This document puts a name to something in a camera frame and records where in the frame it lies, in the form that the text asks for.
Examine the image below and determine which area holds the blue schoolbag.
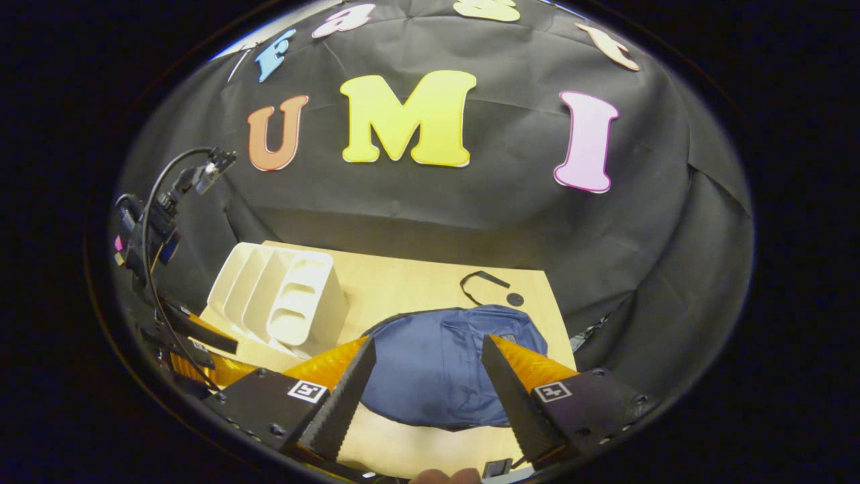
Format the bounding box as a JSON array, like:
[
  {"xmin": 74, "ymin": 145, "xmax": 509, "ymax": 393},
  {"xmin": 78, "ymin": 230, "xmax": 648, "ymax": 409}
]
[{"xmin": 359, "ymin": 305, "xmax": 549, "ymax": 432}]

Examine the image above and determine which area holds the black strap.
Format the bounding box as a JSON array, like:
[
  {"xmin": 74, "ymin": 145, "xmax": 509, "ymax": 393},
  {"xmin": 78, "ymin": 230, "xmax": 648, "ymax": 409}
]
[{"xmin": 459, "ymin": 270, "xmax": 512, "ymax": 307}]

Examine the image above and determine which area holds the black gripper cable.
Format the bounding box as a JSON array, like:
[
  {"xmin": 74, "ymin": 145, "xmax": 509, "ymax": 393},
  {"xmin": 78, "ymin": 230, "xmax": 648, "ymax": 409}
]
[{"xmin": 140, "ymin": 147, "xmax": 224, "ymax": 395}]

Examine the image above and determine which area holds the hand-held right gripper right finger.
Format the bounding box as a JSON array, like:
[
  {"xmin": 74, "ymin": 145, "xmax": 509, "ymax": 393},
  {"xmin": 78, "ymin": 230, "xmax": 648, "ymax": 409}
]
[{"xmin": 479, "ymin": 333, "xmax": 660, "ymax": 471}]

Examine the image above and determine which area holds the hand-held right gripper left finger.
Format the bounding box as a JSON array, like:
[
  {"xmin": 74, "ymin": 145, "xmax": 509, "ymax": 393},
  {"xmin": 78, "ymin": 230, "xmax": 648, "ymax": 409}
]
[{"xmin": 204, "ymin": 334, "xmax": 379, "ymax": 464}]

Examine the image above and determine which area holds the white bookshelf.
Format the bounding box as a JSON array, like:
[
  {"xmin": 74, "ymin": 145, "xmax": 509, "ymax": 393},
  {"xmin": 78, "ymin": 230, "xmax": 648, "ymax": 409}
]
[{"xmin": 200, "ymin": 242, "xmax": 349, "ymax": 361}]

